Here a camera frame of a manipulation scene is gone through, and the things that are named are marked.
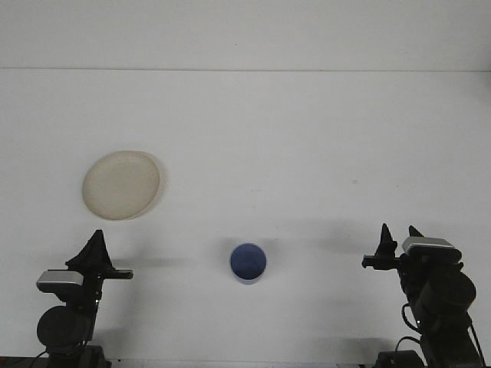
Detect pale blue cup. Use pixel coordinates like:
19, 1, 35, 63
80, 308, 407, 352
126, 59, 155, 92
229, 241, 268, 285

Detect pale round plate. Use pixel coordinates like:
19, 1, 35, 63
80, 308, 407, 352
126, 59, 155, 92
81, 149, 166, 222

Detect grey camera box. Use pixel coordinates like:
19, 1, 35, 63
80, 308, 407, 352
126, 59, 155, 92
36, 270, 84, 293
400, 236, 464, 268

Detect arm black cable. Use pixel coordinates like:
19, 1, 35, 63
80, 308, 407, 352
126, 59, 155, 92
394, 301, 485, 365

